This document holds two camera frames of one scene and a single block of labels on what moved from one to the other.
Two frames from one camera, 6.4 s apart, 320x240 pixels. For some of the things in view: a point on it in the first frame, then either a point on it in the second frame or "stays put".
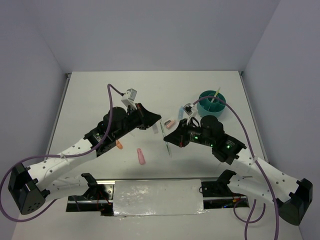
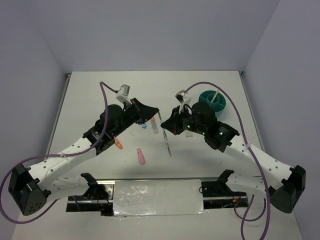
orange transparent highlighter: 118,144 stays put
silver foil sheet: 155,197 stays put
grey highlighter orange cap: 155,128 stays put
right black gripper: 178,136 -> 173,122
